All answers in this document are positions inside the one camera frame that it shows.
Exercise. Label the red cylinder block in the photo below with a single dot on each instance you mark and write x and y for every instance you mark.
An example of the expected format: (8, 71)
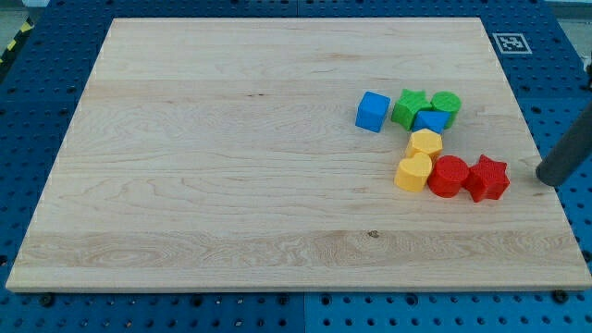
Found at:
(448, 175)

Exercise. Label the red star block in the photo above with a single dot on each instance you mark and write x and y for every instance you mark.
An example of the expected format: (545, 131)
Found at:
(487, 179)

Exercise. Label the green star block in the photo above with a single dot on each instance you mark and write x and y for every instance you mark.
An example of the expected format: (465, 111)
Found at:
(407, 106)

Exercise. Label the wooden board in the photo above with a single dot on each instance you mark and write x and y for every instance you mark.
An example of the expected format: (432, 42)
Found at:
(222, 155)

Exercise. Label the blue cube block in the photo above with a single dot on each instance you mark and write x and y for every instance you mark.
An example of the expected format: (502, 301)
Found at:
(372, 111)

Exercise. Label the yellow heart block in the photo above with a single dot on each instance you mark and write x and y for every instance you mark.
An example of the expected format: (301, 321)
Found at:
(413, 172)

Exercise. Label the yellow hexagon block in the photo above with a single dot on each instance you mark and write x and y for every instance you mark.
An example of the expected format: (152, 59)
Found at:
(425, 141)

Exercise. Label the blue triangle block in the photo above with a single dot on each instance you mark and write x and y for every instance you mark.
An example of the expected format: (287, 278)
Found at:
(431, 120)

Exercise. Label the green cylinder block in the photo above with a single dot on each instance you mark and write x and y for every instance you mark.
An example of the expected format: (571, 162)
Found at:
(448, 102)

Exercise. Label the white fiducial marker tag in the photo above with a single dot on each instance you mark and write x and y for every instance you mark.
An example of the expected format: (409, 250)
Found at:
(512, 43)

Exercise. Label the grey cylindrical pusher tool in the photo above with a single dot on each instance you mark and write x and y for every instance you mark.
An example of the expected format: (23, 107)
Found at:
(569, 153)

